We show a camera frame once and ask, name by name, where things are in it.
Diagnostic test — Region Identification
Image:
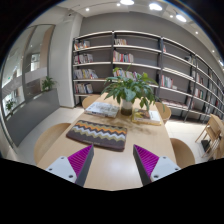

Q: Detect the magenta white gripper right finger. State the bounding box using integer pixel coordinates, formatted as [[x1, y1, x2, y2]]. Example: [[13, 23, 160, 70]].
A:
[[133, 145, 180, 185]]

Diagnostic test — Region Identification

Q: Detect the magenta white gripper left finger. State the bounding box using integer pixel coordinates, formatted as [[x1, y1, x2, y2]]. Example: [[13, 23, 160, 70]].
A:
[[46, 145, 94, 187]]

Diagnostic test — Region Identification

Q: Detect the zigzag patterned folded towel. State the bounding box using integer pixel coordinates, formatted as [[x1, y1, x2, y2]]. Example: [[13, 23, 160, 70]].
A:
[[66, 120, 127, 151]]

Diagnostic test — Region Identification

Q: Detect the wooden chair front right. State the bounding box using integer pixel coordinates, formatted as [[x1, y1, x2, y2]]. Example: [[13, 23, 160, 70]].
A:
[[171, 138, 195, 168]]

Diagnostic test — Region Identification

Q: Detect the wooden chair front left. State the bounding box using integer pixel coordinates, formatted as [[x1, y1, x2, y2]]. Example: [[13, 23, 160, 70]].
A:
[[34, 123, 70, 164]]

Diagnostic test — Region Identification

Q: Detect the book on right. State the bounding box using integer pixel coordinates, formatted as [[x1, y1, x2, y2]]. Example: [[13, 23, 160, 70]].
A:
[[132, 108, 161, 125]]

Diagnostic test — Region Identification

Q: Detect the wooden chair back right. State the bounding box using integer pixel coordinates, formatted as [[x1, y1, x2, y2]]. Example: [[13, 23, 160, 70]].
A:
[[155, 102, 171, 123]]

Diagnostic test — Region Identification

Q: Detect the open magazine on left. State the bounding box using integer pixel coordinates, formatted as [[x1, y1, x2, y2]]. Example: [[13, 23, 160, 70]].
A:
[[85, 102, 119, 118]]

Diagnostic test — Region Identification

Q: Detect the wooden chair back left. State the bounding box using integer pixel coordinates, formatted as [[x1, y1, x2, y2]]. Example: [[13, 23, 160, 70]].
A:
[[82, 95, 99, 109]]

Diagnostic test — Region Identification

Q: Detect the wooden folding chair far right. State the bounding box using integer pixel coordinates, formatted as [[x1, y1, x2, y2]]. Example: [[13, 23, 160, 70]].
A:
[[200, 114, 224, 153]]

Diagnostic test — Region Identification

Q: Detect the green potted plant in vase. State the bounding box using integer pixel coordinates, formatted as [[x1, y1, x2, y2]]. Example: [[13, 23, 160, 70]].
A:
[[102, 67, 159, 116]]

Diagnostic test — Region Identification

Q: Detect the small potted plant on ledge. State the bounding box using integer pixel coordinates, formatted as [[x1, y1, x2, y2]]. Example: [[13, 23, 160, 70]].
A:
[[42, 77, 56, 91]]

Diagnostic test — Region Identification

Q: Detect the large grey bookshelf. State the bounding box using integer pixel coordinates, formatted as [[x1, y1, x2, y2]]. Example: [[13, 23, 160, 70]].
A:
[[72, 30, 224, 122]]

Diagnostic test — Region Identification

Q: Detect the potted plant by window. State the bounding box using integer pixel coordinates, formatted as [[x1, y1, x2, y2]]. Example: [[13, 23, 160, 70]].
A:
[[6, 99, 15, 112]]

